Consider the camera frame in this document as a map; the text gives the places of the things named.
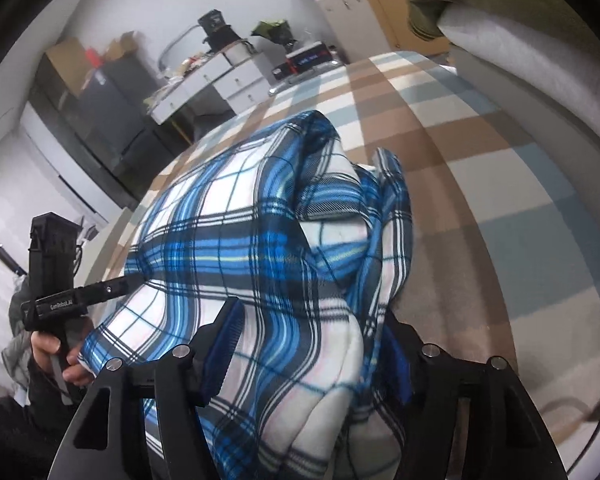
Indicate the dark grey refrigerator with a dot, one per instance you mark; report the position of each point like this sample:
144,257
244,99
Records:
125,110

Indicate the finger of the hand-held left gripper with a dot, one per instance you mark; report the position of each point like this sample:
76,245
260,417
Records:
110,290

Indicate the person's left forearm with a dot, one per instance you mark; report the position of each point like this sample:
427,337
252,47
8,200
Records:
35,410

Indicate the wrapped flower bouquet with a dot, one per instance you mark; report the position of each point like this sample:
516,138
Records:
275,32

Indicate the cardboard box with red label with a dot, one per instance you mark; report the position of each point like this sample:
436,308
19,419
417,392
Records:
67,62

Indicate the checkered beige blue blanket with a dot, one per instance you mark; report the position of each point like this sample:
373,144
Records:
455,170

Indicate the clutter on dressing table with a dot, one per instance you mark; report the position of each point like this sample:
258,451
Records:
185,67

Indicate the white mattress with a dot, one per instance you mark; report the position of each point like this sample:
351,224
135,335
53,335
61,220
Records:
530,75

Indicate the white cabinet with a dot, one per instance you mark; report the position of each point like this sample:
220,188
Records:
352,25

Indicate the silver suitcase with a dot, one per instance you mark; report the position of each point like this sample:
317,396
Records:
300,82

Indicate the white dressing table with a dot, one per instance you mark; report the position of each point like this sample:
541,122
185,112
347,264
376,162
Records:
230,82

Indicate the blue white plaid shirt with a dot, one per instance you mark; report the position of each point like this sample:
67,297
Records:
260,240

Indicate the arched mirror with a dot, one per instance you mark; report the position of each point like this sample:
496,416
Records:
172,50

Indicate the black shoe box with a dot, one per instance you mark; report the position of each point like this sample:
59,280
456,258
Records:
305,60

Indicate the wooden door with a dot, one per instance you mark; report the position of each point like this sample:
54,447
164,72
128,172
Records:
380,0

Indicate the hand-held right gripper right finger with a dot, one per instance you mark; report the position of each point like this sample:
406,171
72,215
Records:
397,365

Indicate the open cardboard box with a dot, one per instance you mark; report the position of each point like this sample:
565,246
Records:
122,45

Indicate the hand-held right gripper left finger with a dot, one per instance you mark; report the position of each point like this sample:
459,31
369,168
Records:
222,340

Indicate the person's left hand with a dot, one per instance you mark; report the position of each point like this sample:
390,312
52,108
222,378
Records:
47,350

